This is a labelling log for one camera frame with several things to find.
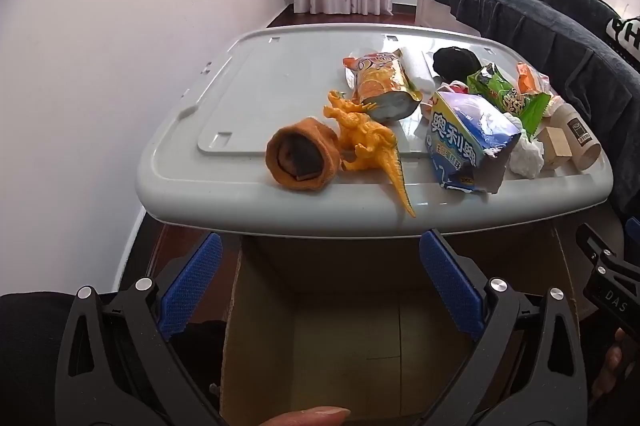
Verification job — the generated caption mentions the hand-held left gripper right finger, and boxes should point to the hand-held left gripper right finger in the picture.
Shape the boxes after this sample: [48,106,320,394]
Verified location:
[419,228,588,426]

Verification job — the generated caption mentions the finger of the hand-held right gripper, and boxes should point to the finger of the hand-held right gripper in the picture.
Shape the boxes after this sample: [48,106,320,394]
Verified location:
[575,223,640,333]

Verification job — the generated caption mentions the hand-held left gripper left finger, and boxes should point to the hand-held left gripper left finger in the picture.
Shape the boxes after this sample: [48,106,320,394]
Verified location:
[54,232,226,426]

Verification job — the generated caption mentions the brown cardboard box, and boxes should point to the brown cardboard box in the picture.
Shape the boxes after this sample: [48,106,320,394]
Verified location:
[220,226,582,426]

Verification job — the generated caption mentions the small wooden block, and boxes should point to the small wooden block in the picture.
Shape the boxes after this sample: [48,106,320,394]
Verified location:
[537,126,572,169]

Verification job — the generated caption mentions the white tissue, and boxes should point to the white tissue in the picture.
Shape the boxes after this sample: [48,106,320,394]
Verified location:
[507,116,545,178]

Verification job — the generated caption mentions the blue cookie box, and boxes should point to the blue cookie box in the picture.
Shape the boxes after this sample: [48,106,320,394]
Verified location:
[426,89,522,195]

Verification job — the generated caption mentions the orange juice pouch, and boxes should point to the orange juice pouch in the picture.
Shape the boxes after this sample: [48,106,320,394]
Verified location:
[342,48,423,123]

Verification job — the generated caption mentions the orange tissue packet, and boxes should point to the orange tissue packet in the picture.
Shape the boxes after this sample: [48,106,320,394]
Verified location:
[516,62,552,96]

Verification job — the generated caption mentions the person's right hand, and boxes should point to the person's right hand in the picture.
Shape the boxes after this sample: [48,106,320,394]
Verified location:
[602,328,635,391]

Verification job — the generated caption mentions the person's left hand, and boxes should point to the person's left hand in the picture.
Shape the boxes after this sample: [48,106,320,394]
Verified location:
[260,407,352,426]

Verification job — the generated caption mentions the beige paper cup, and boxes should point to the beige paper cup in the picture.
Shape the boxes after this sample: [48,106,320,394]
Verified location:
[550,103,602,172]

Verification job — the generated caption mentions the orange toy dinosaur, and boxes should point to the orange toy dinosaur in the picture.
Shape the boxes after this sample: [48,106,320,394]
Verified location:
[322,90,417,218]

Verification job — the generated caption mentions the green snack packet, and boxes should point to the green snack packet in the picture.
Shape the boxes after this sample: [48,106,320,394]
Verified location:
[466,62,552,134]

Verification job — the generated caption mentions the rolled brown knit sock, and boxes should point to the rolled brown knit sock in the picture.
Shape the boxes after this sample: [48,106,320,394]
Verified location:
[265,117,342,193]

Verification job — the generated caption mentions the white tissue pack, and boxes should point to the white tissue pack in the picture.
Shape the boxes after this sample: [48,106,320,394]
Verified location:
[403,48,439,93]

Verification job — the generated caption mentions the black cloth ball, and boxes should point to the black cloth ball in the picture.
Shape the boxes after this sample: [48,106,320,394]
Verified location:
[432,47,482,83]

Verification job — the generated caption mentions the grey plastic storage lid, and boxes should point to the grey plastic storage lid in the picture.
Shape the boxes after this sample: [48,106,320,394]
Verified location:
[135,25,615,238]

